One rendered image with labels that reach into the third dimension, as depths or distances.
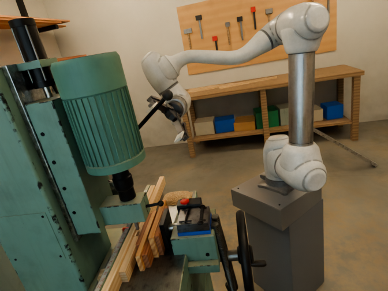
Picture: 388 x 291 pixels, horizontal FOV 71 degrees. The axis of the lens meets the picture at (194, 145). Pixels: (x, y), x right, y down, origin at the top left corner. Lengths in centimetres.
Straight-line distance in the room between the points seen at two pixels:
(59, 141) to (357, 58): 397
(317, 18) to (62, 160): 95
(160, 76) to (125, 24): 319
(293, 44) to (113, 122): 74
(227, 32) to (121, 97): 333
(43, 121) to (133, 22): 355
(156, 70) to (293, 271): 120
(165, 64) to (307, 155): 69
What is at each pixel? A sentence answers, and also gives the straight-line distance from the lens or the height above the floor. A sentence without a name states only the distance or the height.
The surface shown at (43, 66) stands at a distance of 82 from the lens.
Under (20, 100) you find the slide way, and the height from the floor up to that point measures 143.
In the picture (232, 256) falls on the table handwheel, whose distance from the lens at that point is 97.
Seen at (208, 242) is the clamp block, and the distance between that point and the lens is 85.
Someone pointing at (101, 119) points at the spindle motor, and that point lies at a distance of 73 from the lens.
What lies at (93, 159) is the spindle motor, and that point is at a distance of 78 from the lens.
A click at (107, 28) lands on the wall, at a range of 443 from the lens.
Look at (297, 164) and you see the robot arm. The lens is 121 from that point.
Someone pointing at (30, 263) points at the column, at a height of 94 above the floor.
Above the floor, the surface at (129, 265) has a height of 93.
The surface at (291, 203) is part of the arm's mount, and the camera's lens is 138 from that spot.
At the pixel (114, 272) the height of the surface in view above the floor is 95.
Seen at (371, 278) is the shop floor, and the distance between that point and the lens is 210.
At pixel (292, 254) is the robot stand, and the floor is 41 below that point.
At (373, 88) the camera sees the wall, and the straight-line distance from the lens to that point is 448.
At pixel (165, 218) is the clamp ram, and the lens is 89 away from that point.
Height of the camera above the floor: 149
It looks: 21 degrees down
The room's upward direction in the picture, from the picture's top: 11 degrees counter-clockwise
